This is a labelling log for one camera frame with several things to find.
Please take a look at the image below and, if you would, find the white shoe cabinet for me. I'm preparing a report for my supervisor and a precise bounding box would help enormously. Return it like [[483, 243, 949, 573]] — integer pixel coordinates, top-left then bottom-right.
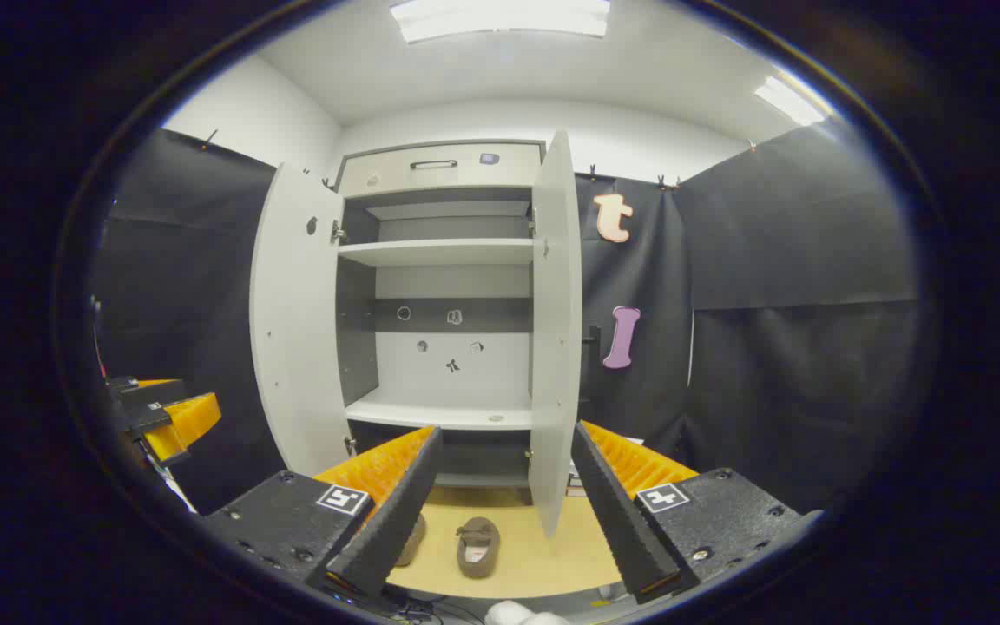
[[248, 130, 585, 541]]

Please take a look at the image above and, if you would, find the brown fuzzy shoe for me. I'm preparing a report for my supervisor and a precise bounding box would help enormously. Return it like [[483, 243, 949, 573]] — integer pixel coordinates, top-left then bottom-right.
[[396, 514, 428, 568], [456, 516, 502, 580]]

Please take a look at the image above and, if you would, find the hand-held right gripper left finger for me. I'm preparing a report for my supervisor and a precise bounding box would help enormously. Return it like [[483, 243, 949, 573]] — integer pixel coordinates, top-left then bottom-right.
[[203, 424, 445, 600]]

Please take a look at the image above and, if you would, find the white cabinet door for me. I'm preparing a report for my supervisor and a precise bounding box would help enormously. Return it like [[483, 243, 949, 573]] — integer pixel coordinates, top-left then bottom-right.
[[527, 130, 602, 540], [249, 162, 350, 477]]

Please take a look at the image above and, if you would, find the white cabinet drawer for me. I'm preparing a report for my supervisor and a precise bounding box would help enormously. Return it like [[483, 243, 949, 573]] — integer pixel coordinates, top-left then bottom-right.
[[338, 141, 545, 197]]

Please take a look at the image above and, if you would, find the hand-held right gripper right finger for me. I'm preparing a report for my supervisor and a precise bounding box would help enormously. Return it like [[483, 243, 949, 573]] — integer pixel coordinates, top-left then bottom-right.
[[569, 420, 805, 607]]

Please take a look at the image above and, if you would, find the ceiling light panel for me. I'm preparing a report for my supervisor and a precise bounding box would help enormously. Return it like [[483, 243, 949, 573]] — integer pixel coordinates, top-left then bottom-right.
[[389, 0, 612, 45], [754, 76, 827, 128]]

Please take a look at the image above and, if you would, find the black backdrop cloth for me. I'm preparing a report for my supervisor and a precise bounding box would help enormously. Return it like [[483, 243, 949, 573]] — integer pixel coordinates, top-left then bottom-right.
[[88, 117, 922, 517]]

